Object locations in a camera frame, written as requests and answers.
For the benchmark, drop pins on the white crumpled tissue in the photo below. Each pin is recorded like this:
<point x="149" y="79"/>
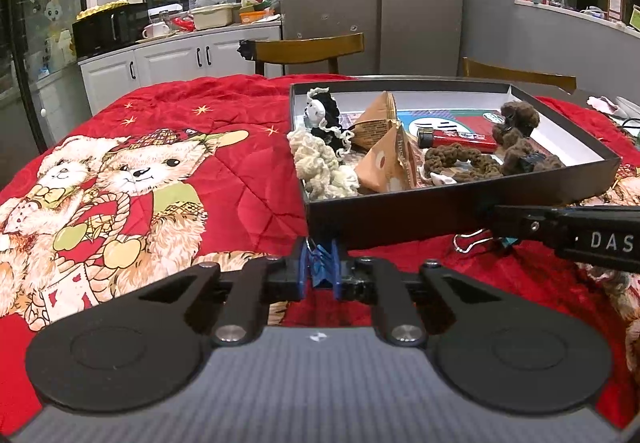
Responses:
<point x="607" y="104"/>

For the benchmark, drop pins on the white paper bag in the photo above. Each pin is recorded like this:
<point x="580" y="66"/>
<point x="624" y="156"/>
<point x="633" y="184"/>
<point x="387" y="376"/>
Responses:
<point x="62" y="45"/>

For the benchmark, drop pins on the red bear printed blanket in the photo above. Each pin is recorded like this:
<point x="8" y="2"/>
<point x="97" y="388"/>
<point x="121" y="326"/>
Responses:
<point x="225" y="173"/>

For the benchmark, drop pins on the wooden chair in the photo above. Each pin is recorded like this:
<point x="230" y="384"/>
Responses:
<point x="520" y="73"/>
<point x="305" y="50"/>

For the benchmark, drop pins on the beige plastic basin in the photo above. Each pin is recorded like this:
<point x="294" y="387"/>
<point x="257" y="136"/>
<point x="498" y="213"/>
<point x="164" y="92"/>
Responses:
<point x="212" y="18"/>

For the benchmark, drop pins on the olive brown crocheted toy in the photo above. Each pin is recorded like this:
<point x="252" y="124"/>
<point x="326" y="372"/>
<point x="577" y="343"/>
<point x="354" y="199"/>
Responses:
<point x="470" y="168"/>

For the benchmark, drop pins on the dark brown fuzzy toy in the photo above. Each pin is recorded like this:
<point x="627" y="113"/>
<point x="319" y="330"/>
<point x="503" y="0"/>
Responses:
<point x="520" y="133"/>

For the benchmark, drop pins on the black white crocheted doll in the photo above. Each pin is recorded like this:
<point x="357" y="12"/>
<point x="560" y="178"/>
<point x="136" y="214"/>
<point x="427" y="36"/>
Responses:
<point x="322" y="115"/>

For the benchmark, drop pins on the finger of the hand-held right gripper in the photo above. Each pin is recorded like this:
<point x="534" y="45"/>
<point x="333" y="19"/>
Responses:
<point x="525" y="220"/>

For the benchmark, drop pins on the silver binder clip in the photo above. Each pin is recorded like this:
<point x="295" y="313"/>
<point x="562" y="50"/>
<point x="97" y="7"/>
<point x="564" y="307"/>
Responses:
<point x="472" y="241"/>

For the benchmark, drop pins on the colourful printed card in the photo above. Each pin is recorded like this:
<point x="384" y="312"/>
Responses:
<point x="440" y="122"/>

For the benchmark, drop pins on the white mug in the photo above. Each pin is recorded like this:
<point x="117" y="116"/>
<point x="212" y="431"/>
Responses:
<point x="160" y="29"/>

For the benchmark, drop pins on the black framed glass door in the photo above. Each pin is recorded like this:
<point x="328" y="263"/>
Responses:
<point x="40" y="23"/>

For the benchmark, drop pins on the white kitchen cabinet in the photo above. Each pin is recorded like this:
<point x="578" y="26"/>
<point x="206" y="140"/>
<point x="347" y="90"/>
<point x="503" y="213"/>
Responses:
<point x="165" y="60"/>

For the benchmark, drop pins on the green card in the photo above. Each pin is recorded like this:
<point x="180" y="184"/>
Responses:
<point x="635" y="18"/>

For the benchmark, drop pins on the brown paper pyramid packet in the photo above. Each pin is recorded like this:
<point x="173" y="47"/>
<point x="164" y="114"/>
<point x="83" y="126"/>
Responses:
<point x="385" y="165"/>
<point x="377" y="123"/>

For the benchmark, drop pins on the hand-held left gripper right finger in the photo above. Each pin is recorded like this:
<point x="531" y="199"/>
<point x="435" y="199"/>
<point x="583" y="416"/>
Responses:
<point x="338" y="275"/>

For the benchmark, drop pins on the red lighter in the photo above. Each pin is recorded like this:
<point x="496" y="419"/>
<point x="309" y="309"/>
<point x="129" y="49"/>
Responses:
<point x="457" y="139"/>

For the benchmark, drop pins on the yellow tray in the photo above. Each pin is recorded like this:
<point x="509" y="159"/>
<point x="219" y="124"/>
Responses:
<point x="102" y="9"/>

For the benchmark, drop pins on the white crocheted toy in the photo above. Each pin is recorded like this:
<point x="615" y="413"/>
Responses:
<point x="320" y="163"/>

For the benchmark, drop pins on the pink mug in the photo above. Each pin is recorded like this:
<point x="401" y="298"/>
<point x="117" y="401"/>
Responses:
<point x="147" y="33"/>

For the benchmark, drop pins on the blue clip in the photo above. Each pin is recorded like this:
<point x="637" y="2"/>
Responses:
<point x="320" y="264"/>

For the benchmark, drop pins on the black microwave oven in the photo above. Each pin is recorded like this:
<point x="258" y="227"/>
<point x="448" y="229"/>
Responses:
<point x="107" y="30"/>

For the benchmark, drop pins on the teal clip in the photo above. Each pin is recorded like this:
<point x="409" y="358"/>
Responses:
<point x="510" y="242"/>

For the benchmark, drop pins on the orange food tray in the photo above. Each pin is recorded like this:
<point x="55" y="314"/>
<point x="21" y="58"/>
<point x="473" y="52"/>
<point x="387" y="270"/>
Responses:
<point x="256" y="16"/>

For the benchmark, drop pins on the black shallow box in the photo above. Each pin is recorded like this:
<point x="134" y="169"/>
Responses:
<point x="425" y="218"/>

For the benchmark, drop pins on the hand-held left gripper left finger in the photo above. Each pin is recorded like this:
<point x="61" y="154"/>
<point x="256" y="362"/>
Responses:
<point x="301" y="269"/>

